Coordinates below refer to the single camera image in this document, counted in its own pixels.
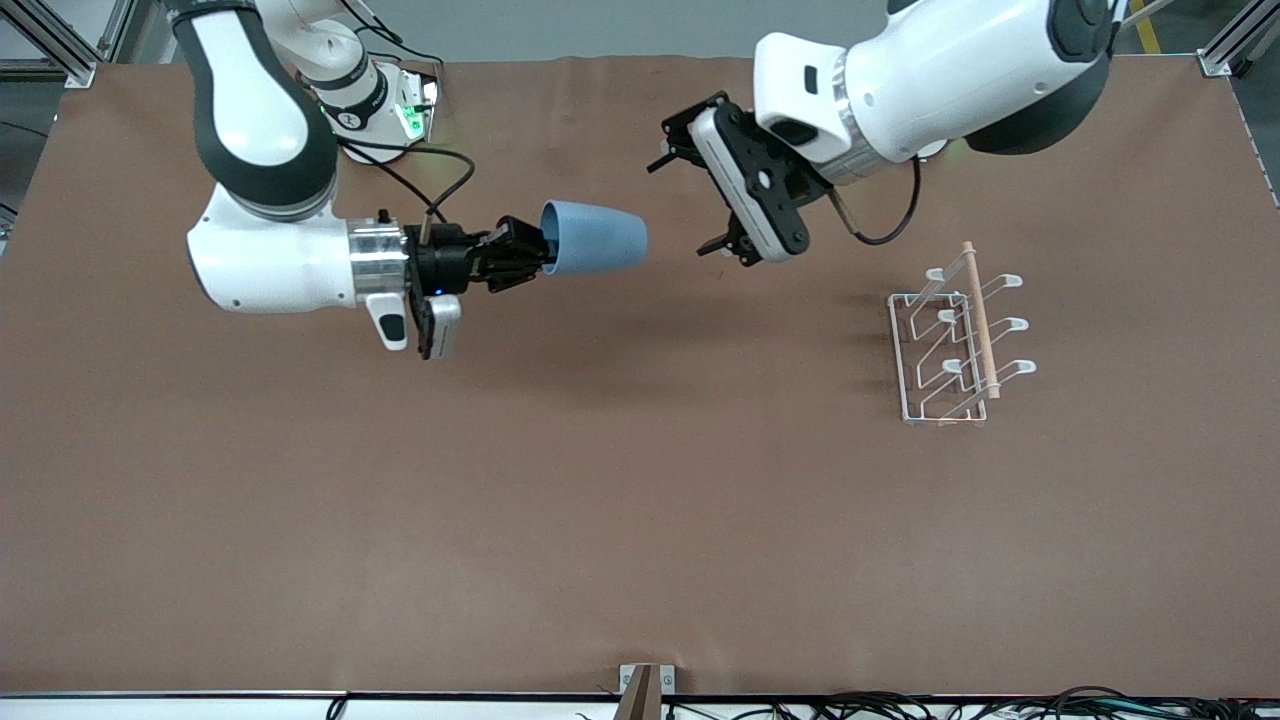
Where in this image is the silver aluminium frame profile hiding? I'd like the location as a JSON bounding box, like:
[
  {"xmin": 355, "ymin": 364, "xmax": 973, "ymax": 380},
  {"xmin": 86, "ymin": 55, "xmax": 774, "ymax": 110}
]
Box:
[
  {"xmin": 0, "ymin": 0, "xmax": 98, "ymax": 89},
  {"xmin": 1197, "ymin": 0, "xmax": 1280, "ymax": 79},
  {"xmin": 97, "ymin": 0, "xmax": 138, "ymax": 63}
]

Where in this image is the white wire cup holder rack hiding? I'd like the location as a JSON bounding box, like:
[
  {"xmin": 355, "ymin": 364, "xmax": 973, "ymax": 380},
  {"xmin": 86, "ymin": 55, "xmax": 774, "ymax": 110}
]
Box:
[{"xmin": 888, "ymin": 241, "xmax": 1037, "ymax": 428}]

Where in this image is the black cable bundle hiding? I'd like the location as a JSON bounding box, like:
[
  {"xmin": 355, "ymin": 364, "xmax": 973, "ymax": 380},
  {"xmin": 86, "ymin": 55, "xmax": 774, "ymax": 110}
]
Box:
[{"xmin": 665, "ymin": 685, "xmax": 1280, "ymax": 720}]

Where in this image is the brown table cover sheet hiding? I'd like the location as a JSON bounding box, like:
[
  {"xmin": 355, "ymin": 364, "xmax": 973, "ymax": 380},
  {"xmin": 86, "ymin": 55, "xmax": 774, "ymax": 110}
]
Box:
[{"xmin": 0, "ymin": 52, "xmax": 1280, "ymax": 698}]

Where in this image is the metal bracket at table edge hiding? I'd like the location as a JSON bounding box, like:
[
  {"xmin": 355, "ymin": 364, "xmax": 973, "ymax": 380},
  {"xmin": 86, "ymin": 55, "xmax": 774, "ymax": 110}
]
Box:
[{"xmin": 613, "ymin": 665, "xmax": 663, "ymax": 720}]

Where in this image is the blue plastic cup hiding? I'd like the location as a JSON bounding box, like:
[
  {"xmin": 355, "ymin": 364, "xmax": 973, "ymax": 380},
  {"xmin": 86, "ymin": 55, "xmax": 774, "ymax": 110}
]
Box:
[{"xmin": 541, "ymin": 200, "xmax": 649, "ymax": 278}]

